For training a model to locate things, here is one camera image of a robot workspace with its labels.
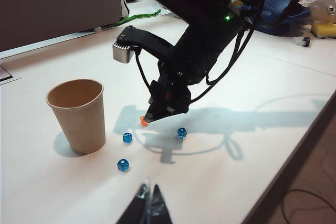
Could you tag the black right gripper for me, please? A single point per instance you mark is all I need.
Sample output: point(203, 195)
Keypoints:
point(173, 95)

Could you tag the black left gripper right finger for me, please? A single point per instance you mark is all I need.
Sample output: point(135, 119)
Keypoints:
point(160, 208)

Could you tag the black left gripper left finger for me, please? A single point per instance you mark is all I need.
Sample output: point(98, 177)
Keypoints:
point(136, 208)

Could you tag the orange die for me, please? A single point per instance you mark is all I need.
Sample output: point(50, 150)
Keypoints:
point(142, 122)

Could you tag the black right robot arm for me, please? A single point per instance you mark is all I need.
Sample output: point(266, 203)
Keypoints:
point(204, 6)

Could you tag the brown paper cup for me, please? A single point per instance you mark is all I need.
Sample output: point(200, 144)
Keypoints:
point(78, 124)

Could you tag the blue die white pips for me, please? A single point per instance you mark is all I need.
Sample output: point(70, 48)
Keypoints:
point(127, 138)
point(182, 132)
point(123, 165)

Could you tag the wide brown desk divider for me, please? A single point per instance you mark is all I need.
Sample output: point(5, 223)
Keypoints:
point(52, 6)

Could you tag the blue bag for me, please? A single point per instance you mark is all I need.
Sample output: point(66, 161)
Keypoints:
point(278, 6)

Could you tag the small black clip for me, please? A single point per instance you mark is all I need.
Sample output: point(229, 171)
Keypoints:
point(306, 42)

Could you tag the yellow sponge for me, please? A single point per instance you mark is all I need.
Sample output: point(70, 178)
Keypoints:
point(324, 30)

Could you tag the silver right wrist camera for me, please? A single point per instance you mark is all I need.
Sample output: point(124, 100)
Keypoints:
point(122, 52)

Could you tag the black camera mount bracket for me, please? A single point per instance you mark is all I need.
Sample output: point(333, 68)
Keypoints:
point(147, 39)

